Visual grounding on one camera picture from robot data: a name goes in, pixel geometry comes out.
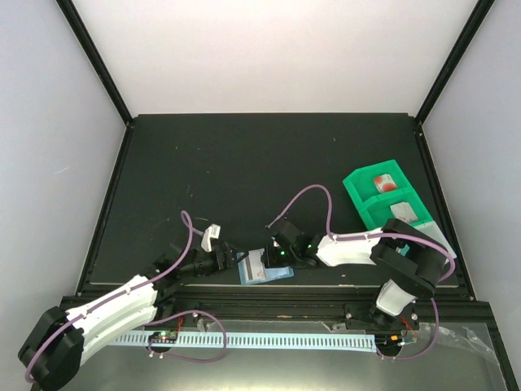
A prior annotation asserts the controller circuit board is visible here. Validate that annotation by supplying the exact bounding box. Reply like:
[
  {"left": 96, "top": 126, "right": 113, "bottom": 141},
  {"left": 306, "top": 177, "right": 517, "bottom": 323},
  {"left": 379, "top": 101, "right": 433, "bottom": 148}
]
[
  {"left": 374, "top": 334, "right": 418, "bottom": 348},
  {"left": 148, "top": 331, "right": 177, "bottom": 344}
]

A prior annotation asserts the black aluminium front rail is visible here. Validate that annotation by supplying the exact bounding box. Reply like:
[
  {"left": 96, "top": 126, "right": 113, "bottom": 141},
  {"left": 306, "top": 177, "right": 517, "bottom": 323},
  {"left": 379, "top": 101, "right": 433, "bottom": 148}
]
[{"left": 172, "top": 285, "right": 497, "bottom": 327}]

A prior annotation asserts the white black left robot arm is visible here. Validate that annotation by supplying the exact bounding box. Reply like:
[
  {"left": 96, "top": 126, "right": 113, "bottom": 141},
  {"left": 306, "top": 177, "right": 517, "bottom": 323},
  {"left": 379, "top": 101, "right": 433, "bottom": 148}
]
[{"left": 18, "top": 239, "right": 248, "bottom": 390}]

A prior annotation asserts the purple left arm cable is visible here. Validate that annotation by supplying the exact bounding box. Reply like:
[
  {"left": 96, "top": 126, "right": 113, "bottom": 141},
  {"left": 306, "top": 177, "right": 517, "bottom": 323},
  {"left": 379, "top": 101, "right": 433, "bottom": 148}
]
[{"left": 24, "top": 210, "right": 204, "bottom": 383}]

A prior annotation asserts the blue leather card holder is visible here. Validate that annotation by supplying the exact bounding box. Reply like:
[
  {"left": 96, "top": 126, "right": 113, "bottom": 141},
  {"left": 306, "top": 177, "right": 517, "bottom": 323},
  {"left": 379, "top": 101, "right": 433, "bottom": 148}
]
[{"left": 238, "top": 249, "right": 294, "bottom": 286}]

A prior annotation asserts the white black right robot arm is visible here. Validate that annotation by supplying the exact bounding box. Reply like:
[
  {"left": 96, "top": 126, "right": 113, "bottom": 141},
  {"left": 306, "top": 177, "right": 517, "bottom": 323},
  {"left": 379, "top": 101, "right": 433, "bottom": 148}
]
[{"left": 261, "top": 218, "right": 455, "bottom": 332}]

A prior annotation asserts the black right side rail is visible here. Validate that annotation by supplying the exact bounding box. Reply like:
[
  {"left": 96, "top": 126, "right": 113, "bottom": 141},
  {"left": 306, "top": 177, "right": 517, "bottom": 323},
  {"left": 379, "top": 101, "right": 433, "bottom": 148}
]
[{"left": 410, "top": 117, "right": 476, "bottom": 301}]

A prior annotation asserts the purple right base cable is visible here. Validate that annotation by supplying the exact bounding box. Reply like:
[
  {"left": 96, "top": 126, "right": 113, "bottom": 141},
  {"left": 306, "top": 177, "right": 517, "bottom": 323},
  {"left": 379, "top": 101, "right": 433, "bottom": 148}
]
[{"left": 374, "top": 299, "right": 440, "bottom": 362}]

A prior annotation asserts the black frame post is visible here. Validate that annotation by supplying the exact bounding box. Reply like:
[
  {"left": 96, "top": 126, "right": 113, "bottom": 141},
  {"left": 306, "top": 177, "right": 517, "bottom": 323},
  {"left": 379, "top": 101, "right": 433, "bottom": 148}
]
[
  {"left": 415, "top": 0, "right": 495, "bottom": 125},
  {"left": 56, "top": 0, "right": 134, "bottom": 127}
]

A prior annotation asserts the green divided storage bin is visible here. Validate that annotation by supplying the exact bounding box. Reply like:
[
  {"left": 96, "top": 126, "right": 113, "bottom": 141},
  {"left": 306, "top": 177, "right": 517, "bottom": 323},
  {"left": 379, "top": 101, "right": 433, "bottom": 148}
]
[{"left": 342, "top": 160, "right": 457, "bottom": 257}]

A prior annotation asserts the right controller circuit board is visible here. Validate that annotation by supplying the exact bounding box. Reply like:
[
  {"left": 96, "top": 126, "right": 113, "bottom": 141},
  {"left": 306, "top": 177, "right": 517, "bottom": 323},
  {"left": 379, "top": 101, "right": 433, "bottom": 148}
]
[{"left": 374, "top": 334, "right": 418, "bottom": 348}]

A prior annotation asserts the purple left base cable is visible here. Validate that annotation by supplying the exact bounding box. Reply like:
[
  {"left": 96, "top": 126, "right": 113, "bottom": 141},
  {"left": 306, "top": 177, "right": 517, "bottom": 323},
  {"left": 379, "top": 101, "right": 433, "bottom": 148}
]
[{"left": 142, "top": 309, "right": 228, "bottom": 362}]

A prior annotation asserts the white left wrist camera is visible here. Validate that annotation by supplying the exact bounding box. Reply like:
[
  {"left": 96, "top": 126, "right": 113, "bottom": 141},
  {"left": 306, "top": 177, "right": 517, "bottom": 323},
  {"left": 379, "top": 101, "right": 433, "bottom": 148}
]
[{"left": 201, "top": 224, "right": 221, "bottom": 253}]

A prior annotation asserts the black rear right frame post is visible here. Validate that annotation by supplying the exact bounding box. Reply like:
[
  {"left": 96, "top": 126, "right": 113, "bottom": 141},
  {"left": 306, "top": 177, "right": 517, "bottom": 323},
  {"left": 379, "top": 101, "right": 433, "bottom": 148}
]
[{"left": 415, "top": 0, "right": 495, "bottom": 125}]

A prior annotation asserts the light blue slotted cable duct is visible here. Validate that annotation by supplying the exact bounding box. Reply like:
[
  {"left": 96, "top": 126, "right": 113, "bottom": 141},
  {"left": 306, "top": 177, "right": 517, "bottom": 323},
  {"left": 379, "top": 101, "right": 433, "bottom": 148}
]
[{"left": 109, "top": 331, "right": 376, "bottom": 353}]

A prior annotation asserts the black rear left frame post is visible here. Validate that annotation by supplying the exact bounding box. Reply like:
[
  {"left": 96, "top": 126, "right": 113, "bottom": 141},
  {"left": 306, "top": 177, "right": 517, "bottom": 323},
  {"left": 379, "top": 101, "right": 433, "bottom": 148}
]
[{"left": 56, "top": 0, "right": 134, "bottom": 127}]

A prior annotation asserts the black left side rail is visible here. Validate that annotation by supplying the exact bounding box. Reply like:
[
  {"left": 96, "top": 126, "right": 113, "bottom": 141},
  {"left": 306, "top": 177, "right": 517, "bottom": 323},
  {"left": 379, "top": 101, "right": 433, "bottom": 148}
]
[{"left": 74, "top": 122, "right": 135, "bottom": 297}]

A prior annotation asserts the left controller circuit board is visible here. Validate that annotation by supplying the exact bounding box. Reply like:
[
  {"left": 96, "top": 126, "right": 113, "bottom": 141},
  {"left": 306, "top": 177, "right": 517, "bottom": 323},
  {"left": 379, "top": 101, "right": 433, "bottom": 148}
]
[{"left": 148, "top": 331, "right": 177, "bottom": 344}]

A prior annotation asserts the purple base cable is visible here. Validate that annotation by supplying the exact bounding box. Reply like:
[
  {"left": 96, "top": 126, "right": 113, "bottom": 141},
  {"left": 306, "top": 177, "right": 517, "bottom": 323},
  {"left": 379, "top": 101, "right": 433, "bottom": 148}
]
[
  {"left": 142, "top": 309, "right": 228, "bottom": 362},
  {"left": 374, "top": 299, "right": 440, "bottom": 362}
]

